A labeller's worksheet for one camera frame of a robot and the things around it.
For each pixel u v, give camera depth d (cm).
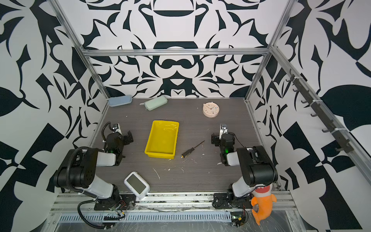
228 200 68
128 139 87
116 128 82
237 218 71
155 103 115
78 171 46
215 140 87
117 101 116
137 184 76
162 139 94
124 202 73
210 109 111
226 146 73
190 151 91
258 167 47
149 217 71
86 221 67
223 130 81
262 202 70
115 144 73
